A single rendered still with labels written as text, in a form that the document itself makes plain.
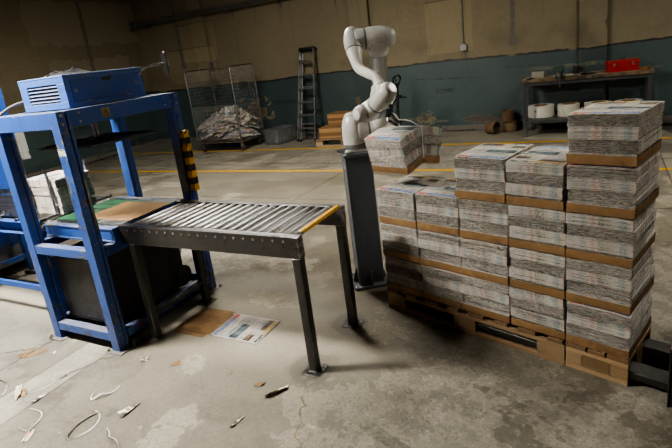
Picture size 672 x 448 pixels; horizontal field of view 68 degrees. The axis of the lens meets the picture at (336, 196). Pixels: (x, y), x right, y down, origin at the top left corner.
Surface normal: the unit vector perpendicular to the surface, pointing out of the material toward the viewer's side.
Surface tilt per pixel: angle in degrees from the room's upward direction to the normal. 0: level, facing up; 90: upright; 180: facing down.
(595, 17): 90
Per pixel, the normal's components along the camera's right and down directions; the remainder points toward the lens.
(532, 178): -0.71, 0.28
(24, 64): 0.88, 0.02
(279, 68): -0.45, 0.29
